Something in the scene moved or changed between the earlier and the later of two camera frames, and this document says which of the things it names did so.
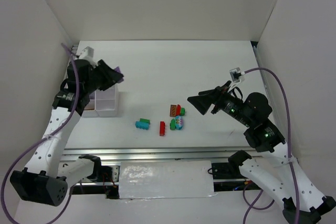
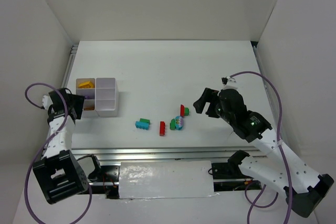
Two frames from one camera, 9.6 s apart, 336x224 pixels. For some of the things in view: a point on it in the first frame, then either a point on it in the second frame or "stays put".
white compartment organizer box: [103, 103] stays put
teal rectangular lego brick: [142, 125] stays put
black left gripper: [98, 74] → [77, 102]
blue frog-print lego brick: [178, 123] stays put
